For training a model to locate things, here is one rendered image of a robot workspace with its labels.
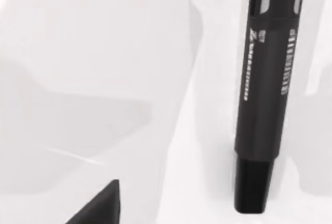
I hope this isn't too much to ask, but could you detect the black marker pen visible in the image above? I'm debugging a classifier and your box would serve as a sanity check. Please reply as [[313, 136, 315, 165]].
[[233, 0, 308, 214]]

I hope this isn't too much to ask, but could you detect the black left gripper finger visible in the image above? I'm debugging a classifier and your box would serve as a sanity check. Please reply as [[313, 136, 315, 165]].
[[64, 179, 121, 224]]

